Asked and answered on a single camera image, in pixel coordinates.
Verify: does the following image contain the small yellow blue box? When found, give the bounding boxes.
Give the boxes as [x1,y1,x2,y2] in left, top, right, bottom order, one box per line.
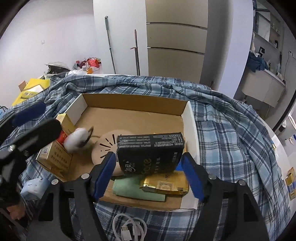
[285,167,296,200]

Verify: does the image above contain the wall mirror cabinet shelf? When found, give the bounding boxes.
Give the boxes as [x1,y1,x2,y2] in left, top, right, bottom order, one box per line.
[253,1,285,51]

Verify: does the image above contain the red broom stick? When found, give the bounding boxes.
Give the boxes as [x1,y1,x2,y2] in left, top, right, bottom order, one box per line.
[131,29,140,76]

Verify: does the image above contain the tan red cigarette carton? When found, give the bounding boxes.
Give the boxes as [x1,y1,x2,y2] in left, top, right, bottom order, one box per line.
[37,113,75,181]

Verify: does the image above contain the black cigarette box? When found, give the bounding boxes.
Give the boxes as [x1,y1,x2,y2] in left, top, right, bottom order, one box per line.
[116,133,185,175]

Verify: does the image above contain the white charging cable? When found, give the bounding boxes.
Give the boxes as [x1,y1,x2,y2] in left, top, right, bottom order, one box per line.
[112,212,148,241]

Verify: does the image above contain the bathroom vanity cabinet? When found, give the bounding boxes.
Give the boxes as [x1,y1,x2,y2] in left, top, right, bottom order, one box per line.
[241,67,285,108]

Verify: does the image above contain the blue clothes pile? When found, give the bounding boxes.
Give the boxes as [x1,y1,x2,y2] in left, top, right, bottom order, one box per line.
[246,52,268,73]

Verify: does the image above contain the green felt pouch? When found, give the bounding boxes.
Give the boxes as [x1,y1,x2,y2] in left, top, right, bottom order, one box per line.
[112,176,166,202]

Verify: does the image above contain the gold three-door refrigerator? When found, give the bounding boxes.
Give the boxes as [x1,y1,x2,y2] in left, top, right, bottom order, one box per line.
[145,0,208,83]

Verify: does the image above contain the blue plaid shirt cloth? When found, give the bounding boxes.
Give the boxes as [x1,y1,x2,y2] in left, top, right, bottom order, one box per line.
[1,74,292,240]

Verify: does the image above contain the white pink plush toy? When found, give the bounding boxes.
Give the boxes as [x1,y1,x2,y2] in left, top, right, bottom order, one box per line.
[63,126,94,153]

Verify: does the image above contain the gold blue cigarette pack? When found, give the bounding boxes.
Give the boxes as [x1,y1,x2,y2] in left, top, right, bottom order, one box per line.
[139,171,189,195]

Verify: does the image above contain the red plastic bag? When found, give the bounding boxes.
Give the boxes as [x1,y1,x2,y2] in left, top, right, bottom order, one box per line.
[73,57,101,74]

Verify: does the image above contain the person's left hand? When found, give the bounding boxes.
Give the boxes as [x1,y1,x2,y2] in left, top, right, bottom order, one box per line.
[6,200,26,220]

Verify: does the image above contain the yellow plastic bag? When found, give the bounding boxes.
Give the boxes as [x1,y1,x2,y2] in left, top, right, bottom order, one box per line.
[12,78,50,106]

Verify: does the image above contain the cardboard tray box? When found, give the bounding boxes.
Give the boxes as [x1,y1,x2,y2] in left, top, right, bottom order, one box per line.
[36,92,201,212]

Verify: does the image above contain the light blue tissue pack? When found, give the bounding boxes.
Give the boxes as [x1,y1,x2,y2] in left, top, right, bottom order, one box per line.
[20,178,50,200]

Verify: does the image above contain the grey mop handle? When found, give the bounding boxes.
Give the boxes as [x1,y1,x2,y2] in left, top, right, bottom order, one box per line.
[104,16,116,74]

